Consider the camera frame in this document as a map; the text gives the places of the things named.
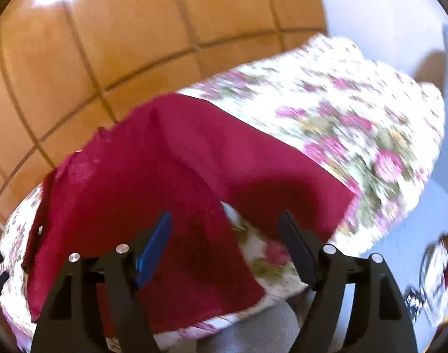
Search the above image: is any floral bedspread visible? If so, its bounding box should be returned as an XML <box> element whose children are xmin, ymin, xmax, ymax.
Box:
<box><xmin>0</xmin><ymin>34</ymin><xmax>445</xmax><ymax>352</ymax></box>

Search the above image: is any dark red long-sleeve shirt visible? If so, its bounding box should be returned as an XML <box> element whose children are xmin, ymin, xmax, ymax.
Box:
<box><xmin>22</xmin><ymin>93</ymin><xmax>353</xmax><ymax>333</ymax></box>

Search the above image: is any wooden panelled wardrobe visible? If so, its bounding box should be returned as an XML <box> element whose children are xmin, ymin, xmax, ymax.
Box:
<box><xmin>0</xmin><ymin>0</ymin><xmax>326</xmax><ymax>223</ymax></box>

